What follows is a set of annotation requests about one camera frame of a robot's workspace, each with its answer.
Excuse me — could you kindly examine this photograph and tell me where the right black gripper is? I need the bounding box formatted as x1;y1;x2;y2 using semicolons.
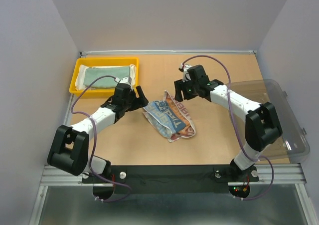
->
173;77;199;102

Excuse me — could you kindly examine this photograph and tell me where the orange and green printed towel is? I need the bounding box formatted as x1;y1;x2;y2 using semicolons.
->
143;91;196;143

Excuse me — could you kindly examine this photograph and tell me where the light teal towel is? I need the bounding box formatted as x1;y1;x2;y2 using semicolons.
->
83;66;131;89

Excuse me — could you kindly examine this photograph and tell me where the white terry towel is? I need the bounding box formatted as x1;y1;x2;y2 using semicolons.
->
75;64;137;91

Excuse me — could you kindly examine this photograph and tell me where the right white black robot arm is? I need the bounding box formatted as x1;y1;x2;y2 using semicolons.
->
174;65;283;180

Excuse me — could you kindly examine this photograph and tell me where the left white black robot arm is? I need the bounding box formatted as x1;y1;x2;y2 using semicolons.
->
47;83;149;176

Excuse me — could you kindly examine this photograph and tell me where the yellow plastic tray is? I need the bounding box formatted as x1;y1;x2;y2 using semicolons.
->
69;57;139;98

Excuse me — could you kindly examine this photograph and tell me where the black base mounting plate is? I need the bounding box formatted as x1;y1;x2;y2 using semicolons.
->
82;164;260;195

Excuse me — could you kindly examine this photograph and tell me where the clear plastic storage bin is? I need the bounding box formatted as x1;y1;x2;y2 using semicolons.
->
231;79;310;164

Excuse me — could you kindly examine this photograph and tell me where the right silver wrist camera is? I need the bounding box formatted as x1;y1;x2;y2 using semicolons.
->
179;64;192;82

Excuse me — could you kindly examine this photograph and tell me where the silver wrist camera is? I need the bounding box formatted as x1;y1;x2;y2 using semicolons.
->
179;64;192;82
115;77;132;86

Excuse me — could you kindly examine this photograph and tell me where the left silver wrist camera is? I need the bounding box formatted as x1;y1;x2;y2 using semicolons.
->
115;77;132;86

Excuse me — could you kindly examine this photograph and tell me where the aluminium rail back edge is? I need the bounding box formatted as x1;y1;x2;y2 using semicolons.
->
79;50;256;57

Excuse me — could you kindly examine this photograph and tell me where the aluminium frame rail front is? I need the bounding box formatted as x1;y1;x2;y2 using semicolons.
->
39;164;309;187

